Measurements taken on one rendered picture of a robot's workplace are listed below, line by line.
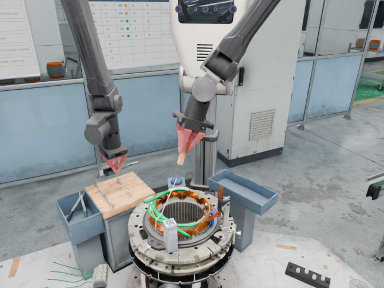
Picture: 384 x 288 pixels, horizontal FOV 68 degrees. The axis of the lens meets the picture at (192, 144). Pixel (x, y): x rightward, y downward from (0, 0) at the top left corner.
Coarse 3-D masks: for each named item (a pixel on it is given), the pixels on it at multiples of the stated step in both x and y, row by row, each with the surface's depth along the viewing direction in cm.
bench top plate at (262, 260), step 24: (264, 240) 122; (288, 240) 122; (312, 240) 122; (0, 264) 111; (24, 264) 111; (48, 264) 111; (72, 264) 111; (240, 264) 111; (264, 264) 111; (312, 264) 111; (336, 264) 111
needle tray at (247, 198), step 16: (224, 176) 121; (240, 176) 115; (224, 192) 109; (240, 192) 112; (256, 192) 112; (272, 192) 106; (240, 208) 108; (256, 208) 100; (240, 224) 111; (240, 240) 114
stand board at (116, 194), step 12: (108, 180) 112; (132, 180) 112; (96, 192) 105; (108, 192) 105; (120, 192) 105; (132, 192) 105; (144, 192) 105; (96, 204) 99; (108, 204) 99; (120, 204) 99; (132, 204) 100; (108, 216) 96
